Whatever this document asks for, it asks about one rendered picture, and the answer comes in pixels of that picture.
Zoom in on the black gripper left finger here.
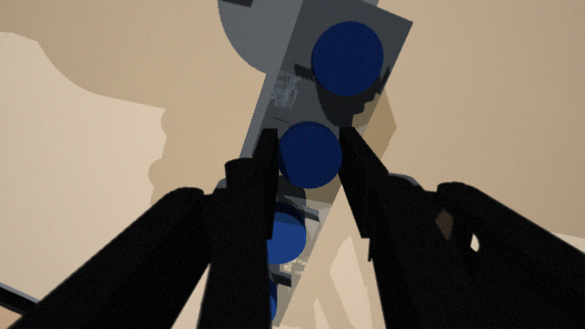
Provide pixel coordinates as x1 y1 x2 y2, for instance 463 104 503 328
6 128 279 329

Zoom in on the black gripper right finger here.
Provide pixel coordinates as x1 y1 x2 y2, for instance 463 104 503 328
338 127 585 329

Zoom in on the black table edge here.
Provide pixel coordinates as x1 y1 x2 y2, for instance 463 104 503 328
0 287 37 315

